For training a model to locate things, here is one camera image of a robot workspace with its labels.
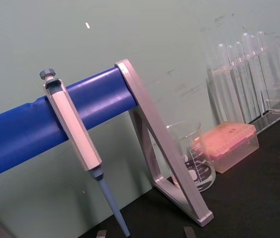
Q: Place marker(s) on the pink pipette tip box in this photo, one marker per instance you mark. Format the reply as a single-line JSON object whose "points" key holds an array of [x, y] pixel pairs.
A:
{"points": [[229, 148]]}

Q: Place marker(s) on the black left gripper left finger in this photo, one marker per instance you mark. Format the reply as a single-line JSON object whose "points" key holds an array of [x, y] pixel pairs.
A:
{"points": [[101, 234]]}

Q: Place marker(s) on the white pipette with blue tip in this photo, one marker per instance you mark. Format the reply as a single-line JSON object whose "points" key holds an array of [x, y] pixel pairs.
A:
{"points": [[73, 131]]}

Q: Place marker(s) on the black table cloth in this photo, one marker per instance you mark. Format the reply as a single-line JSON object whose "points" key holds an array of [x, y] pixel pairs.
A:
{"points": [[241, 198]]}

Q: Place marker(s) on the tall clear acrylic rack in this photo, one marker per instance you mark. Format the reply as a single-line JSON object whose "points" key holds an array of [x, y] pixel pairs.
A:
{"points": [[261, 124]]}

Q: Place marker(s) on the pipette stand with blue bar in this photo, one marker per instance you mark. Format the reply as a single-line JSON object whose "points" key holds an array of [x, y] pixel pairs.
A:
{"points": [[18, 138]]}

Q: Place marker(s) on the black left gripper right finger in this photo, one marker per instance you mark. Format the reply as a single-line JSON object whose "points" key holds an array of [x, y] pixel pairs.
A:
{"points": [[189, 233]]}

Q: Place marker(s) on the glass beaker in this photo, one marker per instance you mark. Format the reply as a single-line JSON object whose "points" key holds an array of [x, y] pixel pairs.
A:
{"points": [[200, 174]]}

